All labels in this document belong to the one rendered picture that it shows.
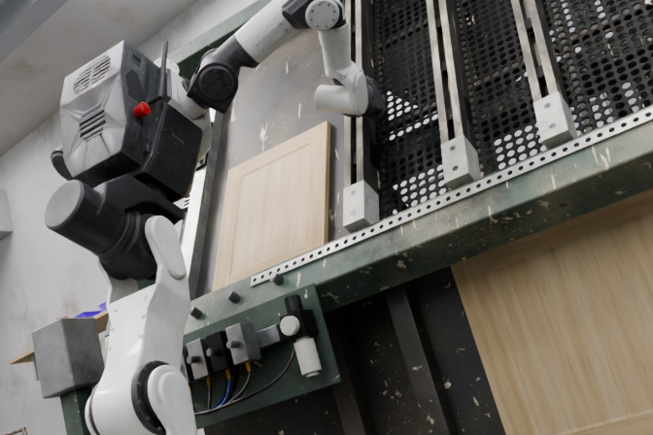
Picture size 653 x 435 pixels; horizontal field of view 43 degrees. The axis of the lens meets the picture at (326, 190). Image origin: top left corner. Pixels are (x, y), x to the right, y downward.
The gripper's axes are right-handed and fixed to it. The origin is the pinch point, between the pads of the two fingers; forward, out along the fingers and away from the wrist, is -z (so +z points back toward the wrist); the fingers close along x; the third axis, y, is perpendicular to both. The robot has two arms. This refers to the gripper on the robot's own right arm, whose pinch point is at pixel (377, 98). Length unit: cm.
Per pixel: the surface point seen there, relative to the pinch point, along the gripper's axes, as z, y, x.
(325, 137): -2.2, 19.9, -2.8
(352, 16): -29.0, 7.6, 31.3
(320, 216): 18.0, 20.6, -23.7
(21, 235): -389, 540, 98
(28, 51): -306, 375, 211
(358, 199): 25.9, 5.3, -24.2
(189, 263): 18, 65, -21
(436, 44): -4.0, -20.0, 6.7
